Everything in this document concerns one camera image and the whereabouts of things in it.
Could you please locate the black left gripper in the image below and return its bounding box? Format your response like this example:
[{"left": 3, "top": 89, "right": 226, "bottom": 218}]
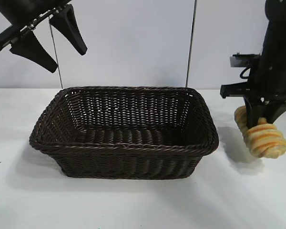
[{"left": 0, "top": 0, "right": 88, "bottom": 74}]

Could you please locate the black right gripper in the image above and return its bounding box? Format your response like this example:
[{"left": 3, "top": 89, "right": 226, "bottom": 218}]
[{"left": 220, "top": 35, "right": 286, "bottom": 131}]

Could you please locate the long striped bread loaf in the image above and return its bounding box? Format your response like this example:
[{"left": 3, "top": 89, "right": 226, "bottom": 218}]
[{"left": 234, "top": 106, "right": 286, "bottom": 159}]

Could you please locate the dark brown wicker basket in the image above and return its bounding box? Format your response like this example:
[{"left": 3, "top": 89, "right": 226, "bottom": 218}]
[{"left": 29, "top": 86, "right": 219, "bottom": 181}]

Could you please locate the black camera cable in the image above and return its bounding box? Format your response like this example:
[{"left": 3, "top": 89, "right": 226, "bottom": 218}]
[{"left": 240, "top": 66, "right": 253, "bottom": 80}]

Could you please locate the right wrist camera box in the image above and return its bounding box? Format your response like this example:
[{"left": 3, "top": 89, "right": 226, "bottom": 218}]
[{"left": 229, "top": 52, "right": 262, "bottom": 69}]

